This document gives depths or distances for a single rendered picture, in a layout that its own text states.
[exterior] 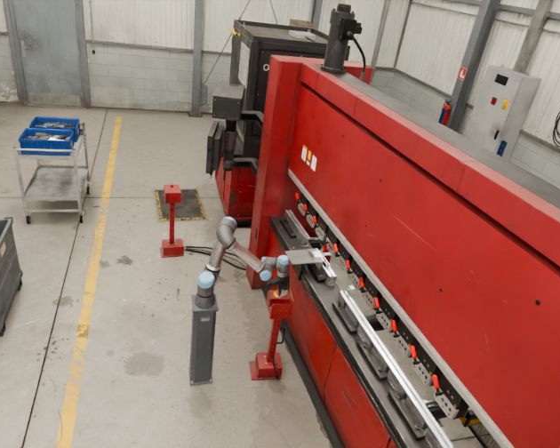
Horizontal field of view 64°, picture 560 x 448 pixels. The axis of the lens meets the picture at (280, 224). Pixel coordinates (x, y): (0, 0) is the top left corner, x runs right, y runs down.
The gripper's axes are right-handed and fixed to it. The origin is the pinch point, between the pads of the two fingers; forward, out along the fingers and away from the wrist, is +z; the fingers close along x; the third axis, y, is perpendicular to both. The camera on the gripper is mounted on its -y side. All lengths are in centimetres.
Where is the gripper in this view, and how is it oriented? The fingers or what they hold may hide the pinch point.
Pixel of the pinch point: (278, 296)
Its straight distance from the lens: 335.1
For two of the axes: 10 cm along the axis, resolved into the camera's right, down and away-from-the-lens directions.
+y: 9.9, -0.4, 1.5
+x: -1.5, -5.1, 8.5
